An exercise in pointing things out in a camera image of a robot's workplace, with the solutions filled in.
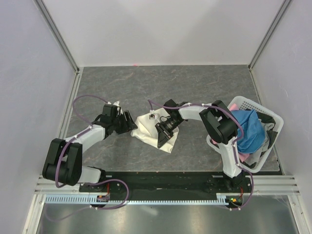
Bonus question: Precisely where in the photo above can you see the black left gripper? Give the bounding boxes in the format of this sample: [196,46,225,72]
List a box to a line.
[111,111,137,135]

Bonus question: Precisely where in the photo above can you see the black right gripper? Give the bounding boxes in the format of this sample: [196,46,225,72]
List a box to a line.
[155,117,182,148]

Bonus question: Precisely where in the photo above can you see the white cloth napkin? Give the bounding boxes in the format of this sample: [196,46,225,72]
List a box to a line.
[131,108,179,153]

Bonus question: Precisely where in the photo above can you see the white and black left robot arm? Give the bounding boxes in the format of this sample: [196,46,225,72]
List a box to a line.
[42,104,137,188]

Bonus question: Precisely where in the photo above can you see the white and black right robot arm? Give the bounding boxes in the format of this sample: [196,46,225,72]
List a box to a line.
[155,99,243,192]

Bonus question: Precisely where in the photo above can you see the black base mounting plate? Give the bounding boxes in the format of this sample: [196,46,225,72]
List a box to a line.
[77,170,254,202]

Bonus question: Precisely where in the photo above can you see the pink cloth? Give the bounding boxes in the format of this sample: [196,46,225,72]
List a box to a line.
[210,103,250,162]

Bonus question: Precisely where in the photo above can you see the white plastic laundry basket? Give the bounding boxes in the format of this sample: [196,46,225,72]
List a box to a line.
[206,96,284,178]

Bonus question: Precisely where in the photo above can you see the blue cloth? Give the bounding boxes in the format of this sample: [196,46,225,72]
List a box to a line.
[232,110,265,154]

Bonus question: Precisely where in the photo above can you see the black cloth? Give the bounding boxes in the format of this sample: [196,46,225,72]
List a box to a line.
[243,112,278,169]

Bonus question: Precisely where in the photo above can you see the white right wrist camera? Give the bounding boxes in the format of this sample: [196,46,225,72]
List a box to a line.
[149,110,159,121]

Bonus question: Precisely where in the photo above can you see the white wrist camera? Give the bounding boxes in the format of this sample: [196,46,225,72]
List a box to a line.
[108,100,123,115]
[149,110,159,121]

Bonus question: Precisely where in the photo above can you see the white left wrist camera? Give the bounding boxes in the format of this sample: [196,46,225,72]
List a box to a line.
[108,100,123,115]

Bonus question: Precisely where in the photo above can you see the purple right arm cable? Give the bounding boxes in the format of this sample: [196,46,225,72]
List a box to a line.
[148,99,255,212]

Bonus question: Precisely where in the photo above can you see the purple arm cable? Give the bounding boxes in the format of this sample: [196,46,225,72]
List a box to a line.
[148,99,255,212]
[45,95,130,221]

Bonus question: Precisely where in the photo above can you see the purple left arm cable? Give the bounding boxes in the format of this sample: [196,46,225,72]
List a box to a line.
[45,95,130,221]

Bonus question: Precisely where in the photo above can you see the grey slotted cable duct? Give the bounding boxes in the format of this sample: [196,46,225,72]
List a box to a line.
[44,194,236,205]

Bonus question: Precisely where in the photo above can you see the aluminium front frame rails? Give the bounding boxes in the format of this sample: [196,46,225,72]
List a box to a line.
[23,172,312,234]

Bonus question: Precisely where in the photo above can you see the left aluminium frame post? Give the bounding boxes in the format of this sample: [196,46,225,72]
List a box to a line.
[33,0,81,73]

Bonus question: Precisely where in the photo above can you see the aluminium frame post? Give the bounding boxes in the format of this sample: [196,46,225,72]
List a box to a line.
[248,0,293,70]
[33,0,81,73]

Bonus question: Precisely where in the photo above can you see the right aluminium frame post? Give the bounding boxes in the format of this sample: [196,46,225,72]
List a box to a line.
[248,0,293,70]

